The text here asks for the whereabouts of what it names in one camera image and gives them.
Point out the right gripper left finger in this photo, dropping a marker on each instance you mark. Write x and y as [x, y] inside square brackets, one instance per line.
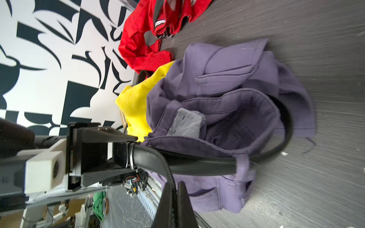
[165, 214]

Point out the red trousers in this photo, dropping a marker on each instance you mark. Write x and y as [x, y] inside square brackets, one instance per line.
[139, 46]

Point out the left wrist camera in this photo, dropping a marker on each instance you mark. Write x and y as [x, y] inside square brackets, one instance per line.
[45, 168]

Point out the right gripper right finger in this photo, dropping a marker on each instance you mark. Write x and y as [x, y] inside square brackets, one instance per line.
[185, 214]

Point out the purple trousers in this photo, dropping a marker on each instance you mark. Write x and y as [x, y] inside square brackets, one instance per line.
[208, 69]

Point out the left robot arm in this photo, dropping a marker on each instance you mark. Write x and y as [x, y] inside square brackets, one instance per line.
[16, 138]

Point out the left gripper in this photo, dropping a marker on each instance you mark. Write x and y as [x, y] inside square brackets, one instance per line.
[86, 154]

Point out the white cable duct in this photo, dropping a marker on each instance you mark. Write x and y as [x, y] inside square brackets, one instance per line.
[149, 194]

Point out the black belt in red trousers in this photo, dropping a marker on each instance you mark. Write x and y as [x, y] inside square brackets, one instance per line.
[158, 8]

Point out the yellow trousers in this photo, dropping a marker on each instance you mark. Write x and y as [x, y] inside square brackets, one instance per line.
[132, 102]

